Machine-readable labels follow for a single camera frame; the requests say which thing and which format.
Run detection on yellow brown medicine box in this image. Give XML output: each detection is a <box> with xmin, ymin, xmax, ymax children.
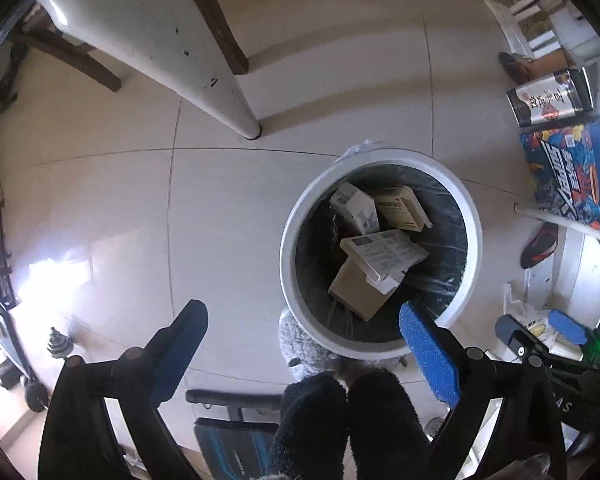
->
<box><xmin>372</xmin><ymin>185</ymin><xmax>432</xmax><ymax>232</ymax></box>

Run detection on white plastic bag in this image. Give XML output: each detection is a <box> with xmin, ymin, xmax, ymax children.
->
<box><xmin>503</xmin><ymin>283</ymin><xmax>558</xmax><ymax>348</ymax></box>

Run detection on white printed medicine box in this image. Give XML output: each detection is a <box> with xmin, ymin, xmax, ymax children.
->
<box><xmin>339</xmin><ymin>230</ymin><xmax>429</xmax><ymax>283</ymax></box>

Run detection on red black slipper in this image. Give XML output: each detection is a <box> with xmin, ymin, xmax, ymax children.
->
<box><xmin>519</xmin><ymin>222</ymin><xmax>559</xmax><ymax>270</ymax></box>

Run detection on tan cardboard box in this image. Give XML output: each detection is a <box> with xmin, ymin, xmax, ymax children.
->
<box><xmin>328</xmin><ymin>258</ymin><xmax>405</xmax><ymax>322</ymax></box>

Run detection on white table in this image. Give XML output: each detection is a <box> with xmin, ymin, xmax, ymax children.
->
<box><xmin>38</xmin><ymin>0</ymin><xmax>261</xmax><ymax>140</ymax></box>

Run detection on black and silver box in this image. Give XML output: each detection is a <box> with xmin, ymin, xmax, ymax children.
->
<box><xmin>506</xmin><ymin>67</ymin><xmax>597</xmax><ymax>128</ymax></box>

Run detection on blue printed carton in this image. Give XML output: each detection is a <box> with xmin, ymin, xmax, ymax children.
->
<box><xmin>520</xmin><ymin>122</ymin><xmax>600</xmax><ymax>230</ymax></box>

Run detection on white round trash bin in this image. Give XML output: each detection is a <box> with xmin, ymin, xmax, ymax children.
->
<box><xmin>279</xmin><ymin>143</ymin><xmax>483</xmax><ymax>360</ymax></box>

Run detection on dark wooden chair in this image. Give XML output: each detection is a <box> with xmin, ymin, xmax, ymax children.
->
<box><xmin>9</xmin><ymin>0</ymin><xmax>249</xmax><ymax>92</ymax></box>

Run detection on small white carton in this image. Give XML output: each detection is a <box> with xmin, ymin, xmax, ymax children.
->
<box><xmin>329</xmin><ymin>181</ymin><xmax>379</xmax><ymax>235</ymax></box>

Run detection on grey left slipper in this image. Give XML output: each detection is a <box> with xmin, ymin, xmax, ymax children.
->
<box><xmin>278</xmin><ymin>309</ymin><xmax>337</xmax><ymax>382</ymax></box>

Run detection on person's black fleece legs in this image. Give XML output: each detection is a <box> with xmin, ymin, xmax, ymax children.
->
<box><xmin>268</xmin><ymin>368</ymin><xmax>429</xmax><ymax>479</ymax></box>

